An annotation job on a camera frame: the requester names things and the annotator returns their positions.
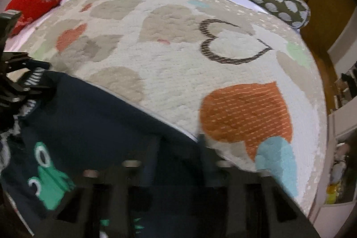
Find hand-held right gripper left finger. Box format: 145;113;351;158
36;137;162;238

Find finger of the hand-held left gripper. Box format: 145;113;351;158
0;81;35;116
0;51;51;75

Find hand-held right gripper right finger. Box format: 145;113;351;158
197;134;321;238

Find navy frog print pants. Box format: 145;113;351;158
0;67;264;238

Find white bed sheet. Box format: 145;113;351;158
4;0;303;56

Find cream heart pattern blanket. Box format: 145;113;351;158
17;0;328;217

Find yellow container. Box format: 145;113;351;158
325;184;339;205

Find white shelf unit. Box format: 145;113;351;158
307;60;357;238

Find wooden door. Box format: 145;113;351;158
301;0;357;113

